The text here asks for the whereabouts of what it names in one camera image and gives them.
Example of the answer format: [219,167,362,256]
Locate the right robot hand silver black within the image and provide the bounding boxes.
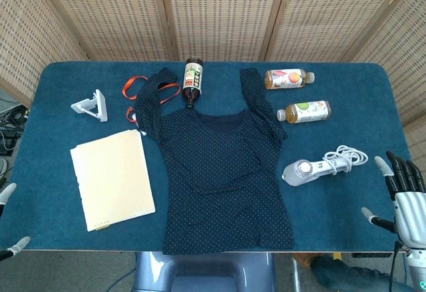
[361,150,426,251]

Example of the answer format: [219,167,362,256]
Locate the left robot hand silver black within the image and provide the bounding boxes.
[0,182,31,261]

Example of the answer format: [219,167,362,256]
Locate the white cable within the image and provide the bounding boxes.
[321,144,369,175]

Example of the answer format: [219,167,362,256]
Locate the white handheld garment steamer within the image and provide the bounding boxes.
[282,157,353,187]

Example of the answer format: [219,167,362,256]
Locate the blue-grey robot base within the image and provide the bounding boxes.
[132,251,277,292]

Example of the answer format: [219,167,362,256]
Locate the navy polka dot shirt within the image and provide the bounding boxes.
[136,67,296,256]

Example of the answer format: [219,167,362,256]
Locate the blue felt table cover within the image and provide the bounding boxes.
[0,61,413,253]

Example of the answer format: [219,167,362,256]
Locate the blue cloth heap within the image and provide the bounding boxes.
[311,254,400,292]

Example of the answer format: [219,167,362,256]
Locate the cream paper folder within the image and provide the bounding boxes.
[69,129,156,232]

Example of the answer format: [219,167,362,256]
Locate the white folding phone stand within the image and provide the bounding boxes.
[70,88,109,122]

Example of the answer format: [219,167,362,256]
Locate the green apple label tea bottle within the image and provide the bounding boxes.
[276,100,332,124]

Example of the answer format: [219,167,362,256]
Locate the peach label tea bottle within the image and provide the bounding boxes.
[264,68,316,90]

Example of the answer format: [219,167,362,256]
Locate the dark brown tea bottle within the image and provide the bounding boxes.
[181,57,204,109]

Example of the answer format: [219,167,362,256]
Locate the bamboo folding screen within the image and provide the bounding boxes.
[0,0,426,170]

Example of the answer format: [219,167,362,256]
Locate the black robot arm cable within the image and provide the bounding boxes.
[388,240,404,292]

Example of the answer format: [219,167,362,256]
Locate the black cables on floor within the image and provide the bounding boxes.
[0,104,31,155]

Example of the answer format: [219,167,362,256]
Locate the orange lanyard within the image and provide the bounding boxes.
[122,75,180,124]

